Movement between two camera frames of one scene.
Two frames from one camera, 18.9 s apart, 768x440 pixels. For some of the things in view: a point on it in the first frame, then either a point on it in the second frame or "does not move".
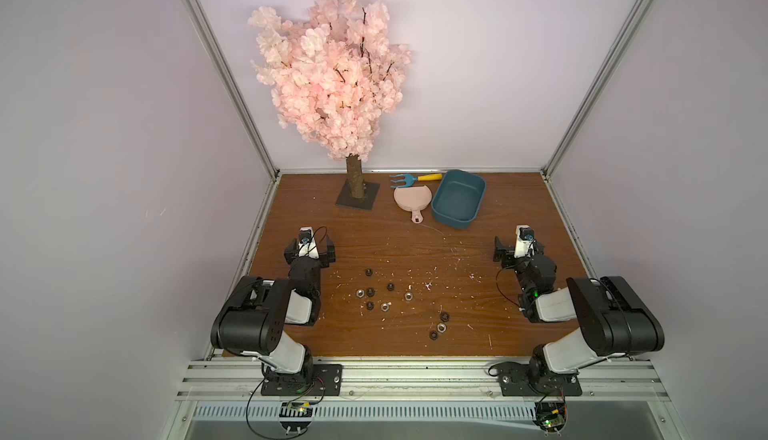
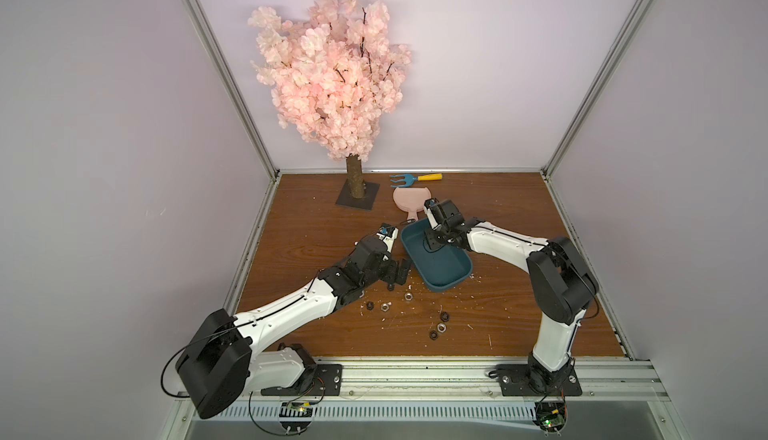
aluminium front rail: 241,380 does not move
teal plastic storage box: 457,199 -> 437,268
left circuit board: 295,416 does not move
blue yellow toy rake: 409,179 does not move
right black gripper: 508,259 -> 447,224
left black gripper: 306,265 -> 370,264
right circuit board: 550,416 does not move
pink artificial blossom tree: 334,73 does not move
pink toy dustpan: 413,200 does not move
